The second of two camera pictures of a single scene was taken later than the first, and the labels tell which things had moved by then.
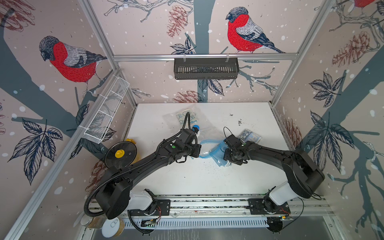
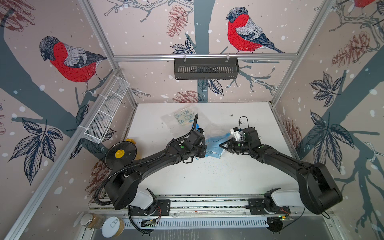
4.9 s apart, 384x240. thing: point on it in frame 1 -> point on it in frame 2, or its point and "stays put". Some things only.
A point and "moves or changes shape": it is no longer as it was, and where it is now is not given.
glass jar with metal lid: x=95 y=222 stays put
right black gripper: x=226 y=152 -> x=231 y=147
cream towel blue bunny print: x=181 y=116 stays put
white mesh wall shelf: x=105 y=109 stays put
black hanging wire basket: x=206 y=68 stays put
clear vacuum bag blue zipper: x=190 y=118 moves or changes shape
